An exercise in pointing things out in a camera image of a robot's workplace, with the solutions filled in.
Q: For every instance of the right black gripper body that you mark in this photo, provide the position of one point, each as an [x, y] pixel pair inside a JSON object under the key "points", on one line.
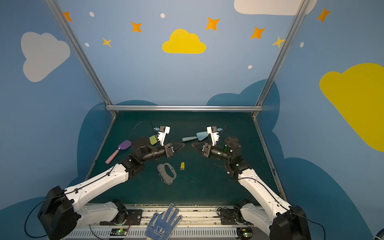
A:
{"points": [[205, 150]]}

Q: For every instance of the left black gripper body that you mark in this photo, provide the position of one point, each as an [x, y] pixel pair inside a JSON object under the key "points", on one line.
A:
{"points": [[169, 150]]}

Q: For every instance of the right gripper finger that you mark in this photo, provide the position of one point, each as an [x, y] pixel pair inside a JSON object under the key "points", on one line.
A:
{"points": [[199, 149], [198, 144]]}

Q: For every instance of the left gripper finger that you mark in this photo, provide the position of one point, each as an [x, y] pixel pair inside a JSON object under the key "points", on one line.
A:
{"points": [[177, 149], [178, 144]]}

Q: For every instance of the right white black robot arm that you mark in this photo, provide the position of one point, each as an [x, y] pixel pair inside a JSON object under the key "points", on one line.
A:
{"points": [[278, 219]]}

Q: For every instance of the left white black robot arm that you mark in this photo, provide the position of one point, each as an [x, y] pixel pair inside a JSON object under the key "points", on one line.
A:
{"points": [[63, 209]]}

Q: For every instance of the light blue toy shovel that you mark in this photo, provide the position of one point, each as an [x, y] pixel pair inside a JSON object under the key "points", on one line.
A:
{"points": [[199, 136]]}

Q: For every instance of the purple pink toy shovel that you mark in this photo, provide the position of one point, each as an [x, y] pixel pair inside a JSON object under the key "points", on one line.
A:
{"points": [[123, 146]]}

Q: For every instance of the blue dotted glove centre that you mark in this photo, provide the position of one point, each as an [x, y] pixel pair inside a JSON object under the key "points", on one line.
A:
{"points": [[162, 225]]}

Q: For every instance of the right green circuit board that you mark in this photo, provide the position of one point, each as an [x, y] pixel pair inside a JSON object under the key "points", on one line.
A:
{"points": [[244, 233]]}

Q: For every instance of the green circuit board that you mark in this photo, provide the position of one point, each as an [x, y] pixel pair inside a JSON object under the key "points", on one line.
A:
{"points": [[244, 233], [119, 232]]}

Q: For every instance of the left green circuit board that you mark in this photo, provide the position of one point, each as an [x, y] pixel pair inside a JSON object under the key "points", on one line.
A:
{"points": [[119, 232]]}

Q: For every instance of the green toy shovel wooden handle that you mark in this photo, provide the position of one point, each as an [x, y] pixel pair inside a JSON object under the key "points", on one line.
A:
{"points": [[153, 139]]}

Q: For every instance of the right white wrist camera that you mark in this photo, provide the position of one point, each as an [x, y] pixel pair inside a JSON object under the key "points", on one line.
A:
{"points": [[214, 132]]}

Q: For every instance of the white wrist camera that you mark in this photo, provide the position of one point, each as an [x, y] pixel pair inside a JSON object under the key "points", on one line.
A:
{"points": [[214, 132], [162, 131]]}

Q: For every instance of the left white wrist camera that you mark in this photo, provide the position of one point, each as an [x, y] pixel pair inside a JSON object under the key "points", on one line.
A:
{"points": [[162, 131]]}

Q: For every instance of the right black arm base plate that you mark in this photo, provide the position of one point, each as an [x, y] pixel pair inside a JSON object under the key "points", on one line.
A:
{"points": [[231, 217]]}

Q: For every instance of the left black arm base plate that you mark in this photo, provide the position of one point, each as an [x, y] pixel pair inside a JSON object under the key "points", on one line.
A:
{"points": [[135, 216]]}

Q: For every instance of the aluminium front rail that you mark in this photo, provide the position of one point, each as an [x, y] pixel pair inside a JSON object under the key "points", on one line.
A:
{"points": [[198, 223]]}

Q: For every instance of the left aluminium frame post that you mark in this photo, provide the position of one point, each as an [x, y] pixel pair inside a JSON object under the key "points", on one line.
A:
{"points": [[58, 14]]}

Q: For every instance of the aluminium frame post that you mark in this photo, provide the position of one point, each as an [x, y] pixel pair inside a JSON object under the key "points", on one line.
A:
{"points": [[292, 32], [58, 14]]}

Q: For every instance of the right aluminium frame post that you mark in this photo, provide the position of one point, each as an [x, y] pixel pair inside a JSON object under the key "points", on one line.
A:
{"points": [[292, 32]]}

